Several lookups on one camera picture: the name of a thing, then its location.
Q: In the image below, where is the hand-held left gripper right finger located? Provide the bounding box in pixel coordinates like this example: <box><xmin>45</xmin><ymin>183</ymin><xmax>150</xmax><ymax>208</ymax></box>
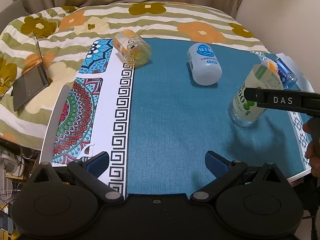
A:
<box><xmin>190</xmin><ymin>151</ymin><xmax>287</xmax><ymax>202</ymax></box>

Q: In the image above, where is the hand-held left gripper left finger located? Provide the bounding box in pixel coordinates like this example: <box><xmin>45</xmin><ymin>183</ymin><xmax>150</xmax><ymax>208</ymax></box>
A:
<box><xmin>32</xmin><ymin>152</ymin><xmax>124</xmax><ymax>203</ymax></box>

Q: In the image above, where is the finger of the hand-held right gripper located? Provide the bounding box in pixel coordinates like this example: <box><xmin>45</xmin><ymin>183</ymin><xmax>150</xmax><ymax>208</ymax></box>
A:
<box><xmin>244</xmin><ymin>87</ymin><xmax>320</xmax><ymax>118</ymax></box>

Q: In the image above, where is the clear cup green label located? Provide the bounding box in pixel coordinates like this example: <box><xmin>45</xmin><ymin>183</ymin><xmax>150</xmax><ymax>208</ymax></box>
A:
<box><xmin>228</xmin><ymin>64</ymin><xmax>284</xmax><ymax>128</ymax></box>

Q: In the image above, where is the white cup blue label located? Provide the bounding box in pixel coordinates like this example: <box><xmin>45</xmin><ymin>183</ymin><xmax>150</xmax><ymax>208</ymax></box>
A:
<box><xmin>187</xmin><ymin>42</ymin><xmax>223</xmax><ymax>86</ymax></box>

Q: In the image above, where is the clear cup orange label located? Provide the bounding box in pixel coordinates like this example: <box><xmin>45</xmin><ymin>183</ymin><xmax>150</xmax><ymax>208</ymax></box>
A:
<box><xmin>114</xmin><ymin>29</ymin><xmax>152</xmax><ymax>68</ymax></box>

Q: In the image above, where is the person's right hand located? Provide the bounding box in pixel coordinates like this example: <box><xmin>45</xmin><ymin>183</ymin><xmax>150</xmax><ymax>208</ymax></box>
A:
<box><xmin>302</xmin><ymin>117</ymin><xmax>320</xmax><ymax>178</ymax></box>

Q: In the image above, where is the blue plastic bottle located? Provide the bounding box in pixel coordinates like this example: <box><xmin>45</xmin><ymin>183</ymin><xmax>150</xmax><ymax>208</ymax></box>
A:
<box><xmin>275</xmin><ymin>57</ymin><xmax>298</xmax><ymax>89</ymax></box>

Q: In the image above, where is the white diamond pattern mat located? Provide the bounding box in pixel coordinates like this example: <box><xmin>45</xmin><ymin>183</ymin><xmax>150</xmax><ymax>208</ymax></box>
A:
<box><xmin>287</xmin><ymin>110</ymin><xmax>313</xmax><ymax>167</ymax></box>

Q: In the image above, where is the clear container orange print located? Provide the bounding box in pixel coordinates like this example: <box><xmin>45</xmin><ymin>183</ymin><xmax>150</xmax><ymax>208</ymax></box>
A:
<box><xmin>250</xmin><ymin>51</ymin><xmax>278</xmax><ymax>73</ymax></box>

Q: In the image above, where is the mandala print white mat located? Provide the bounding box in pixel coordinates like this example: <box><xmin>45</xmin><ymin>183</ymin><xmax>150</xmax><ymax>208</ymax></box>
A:
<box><xmin>52</xmin><ymin>39</ymin><xmax>136</xmax><ymax>197</ymax></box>

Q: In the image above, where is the teal cloth mat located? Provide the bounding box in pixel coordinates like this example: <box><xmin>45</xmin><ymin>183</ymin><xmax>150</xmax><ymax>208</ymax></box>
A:
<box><xmin>127</xmin><ymin>37</ymin><xmax>312</xmax><ymax>196</ymax></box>

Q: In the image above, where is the silver flat panel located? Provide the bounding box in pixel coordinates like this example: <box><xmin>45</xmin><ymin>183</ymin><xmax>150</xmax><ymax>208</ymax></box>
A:
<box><xmin>39</xmin><ymin>84</ymin><xmax>71</xmax><ymax>166</ymax></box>

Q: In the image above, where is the white plastic appliance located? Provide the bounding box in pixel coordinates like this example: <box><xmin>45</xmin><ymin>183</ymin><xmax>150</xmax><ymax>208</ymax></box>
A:
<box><xmin>0</xmin><ymin>152</ymin><xmax>24</xmax><ymax>178</ymax></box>

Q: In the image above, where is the dark cloth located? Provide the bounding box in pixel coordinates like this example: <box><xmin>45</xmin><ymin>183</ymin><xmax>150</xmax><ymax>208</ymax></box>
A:
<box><xmin>295</xmin><ymin>174</ymin><xmax>320</xmax><ymax>240</ymax></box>

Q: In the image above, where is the grey open laptop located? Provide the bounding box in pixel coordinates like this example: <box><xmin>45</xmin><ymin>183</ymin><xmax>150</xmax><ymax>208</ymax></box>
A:
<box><xmin>11</xmin><ymin>31</ymin><xmax>50</xmax><ymax>112</ymax></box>

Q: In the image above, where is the floral striped blanket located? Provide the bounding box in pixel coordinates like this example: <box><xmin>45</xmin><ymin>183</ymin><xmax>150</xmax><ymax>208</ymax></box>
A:
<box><xmin>0</xmin><ymin>1</ymin><xmax>272</xmax><ymax>150</ymax></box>

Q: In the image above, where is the grey pillow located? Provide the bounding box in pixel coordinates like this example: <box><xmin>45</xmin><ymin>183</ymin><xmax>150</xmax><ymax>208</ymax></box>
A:
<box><xmin>0</xmin><ymin>0</ymin><xmax>30</xmax><ymax>32</ymax></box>

